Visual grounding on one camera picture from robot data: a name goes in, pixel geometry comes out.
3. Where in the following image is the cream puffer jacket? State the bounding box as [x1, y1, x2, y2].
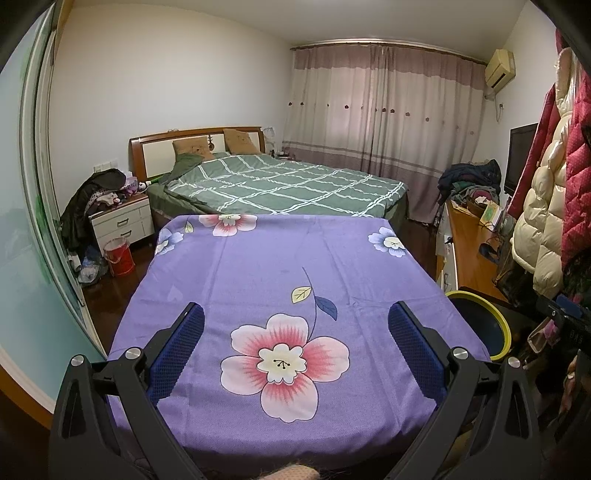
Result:
[510, 46, 573, 298]

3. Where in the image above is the dark jacket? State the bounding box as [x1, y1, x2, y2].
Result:
[60, 168, 126, 259]

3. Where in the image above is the beige air conditioner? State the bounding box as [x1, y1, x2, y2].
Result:
[484, 48, 515, 90]

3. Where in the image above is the black television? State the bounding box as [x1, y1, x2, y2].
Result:
[504, 123, 539, 195]

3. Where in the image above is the red puffer jacket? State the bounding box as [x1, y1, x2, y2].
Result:
[522, 28, 591, 273]

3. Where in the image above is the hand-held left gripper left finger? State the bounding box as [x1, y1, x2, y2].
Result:
[47, 302, 206, 480]

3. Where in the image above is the person's right hand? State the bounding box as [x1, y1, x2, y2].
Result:
[561, 355, 583, 414]

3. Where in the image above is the green checked duvet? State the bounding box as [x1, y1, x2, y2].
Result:
[165, 154, 407, 217]

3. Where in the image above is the purple floral tablecloth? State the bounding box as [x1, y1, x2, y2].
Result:
[107, 213, 491, 462]

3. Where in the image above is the green and white box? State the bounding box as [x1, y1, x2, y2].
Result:
[480, 203, 503, 228]

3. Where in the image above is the pile of clothes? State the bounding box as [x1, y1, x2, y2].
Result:
[438, 159, 502, 215]

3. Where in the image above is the glass wardrobe door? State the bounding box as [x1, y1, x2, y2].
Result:
[0, 4, 109, 407]

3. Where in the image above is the wooden bed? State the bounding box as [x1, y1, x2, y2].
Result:
[128, 127, 411, 227]

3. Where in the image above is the black bin with yellow rim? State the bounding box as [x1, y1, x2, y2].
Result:
[445, 290, 512, 361]

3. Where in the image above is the tan pillow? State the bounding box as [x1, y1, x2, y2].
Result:
[223, 129, 262, 155]
[172, 137, 215, 161]

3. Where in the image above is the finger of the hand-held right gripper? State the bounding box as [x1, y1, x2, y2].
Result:
[536, 292, 591, 333]

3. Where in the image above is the white wooden nightstand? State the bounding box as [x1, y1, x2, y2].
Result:
[89, 193, 154, 252]

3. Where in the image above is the blue white cloth heap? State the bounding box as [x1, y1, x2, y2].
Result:
[68, 247, 109, 284]

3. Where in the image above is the red bucket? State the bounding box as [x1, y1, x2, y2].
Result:
[102, 239, 136, 278]

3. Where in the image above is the pink dotted cloth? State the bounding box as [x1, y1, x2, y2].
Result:
[270, 464, 320, 480]

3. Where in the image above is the long wooden cabinet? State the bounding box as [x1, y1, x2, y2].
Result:
[436, 200, 513, 305]

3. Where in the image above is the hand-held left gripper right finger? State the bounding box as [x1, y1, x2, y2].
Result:
[388, 301, 543, 480]

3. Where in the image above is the pink and white curtain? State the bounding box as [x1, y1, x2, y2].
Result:
[283, 42, 489, 224]

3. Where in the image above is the pink patterned cloth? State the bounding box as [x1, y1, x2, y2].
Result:
[121, 178, 149, 199]

